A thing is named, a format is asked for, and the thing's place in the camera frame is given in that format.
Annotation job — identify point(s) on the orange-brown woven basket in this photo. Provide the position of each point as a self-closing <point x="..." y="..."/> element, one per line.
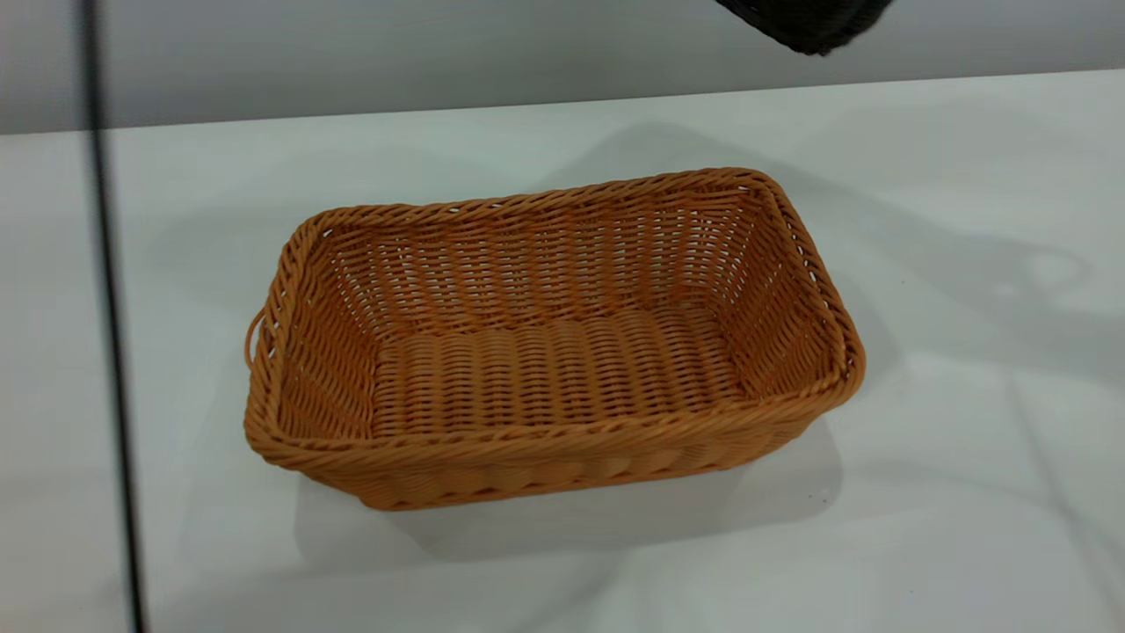
<point x="562" y="378"/>

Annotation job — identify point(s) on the dark brown woven basket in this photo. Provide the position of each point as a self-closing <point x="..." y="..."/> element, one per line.
<point x="809" y="22"/>

